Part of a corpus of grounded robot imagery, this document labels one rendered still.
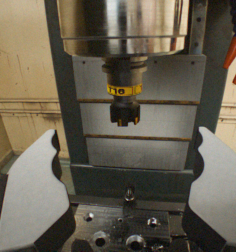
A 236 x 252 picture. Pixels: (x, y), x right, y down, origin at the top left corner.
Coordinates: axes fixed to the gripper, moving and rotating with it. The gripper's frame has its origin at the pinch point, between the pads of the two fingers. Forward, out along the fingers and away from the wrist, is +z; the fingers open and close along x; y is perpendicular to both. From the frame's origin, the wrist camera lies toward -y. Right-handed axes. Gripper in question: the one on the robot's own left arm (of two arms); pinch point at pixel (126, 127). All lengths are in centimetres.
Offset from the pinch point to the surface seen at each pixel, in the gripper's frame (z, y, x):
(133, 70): 13.0, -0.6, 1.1
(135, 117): 14.1, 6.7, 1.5
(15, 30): 106, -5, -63
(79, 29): 9.4, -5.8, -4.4
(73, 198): 39, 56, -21
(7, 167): 89, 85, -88
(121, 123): 13.5, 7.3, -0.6
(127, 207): 27, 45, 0
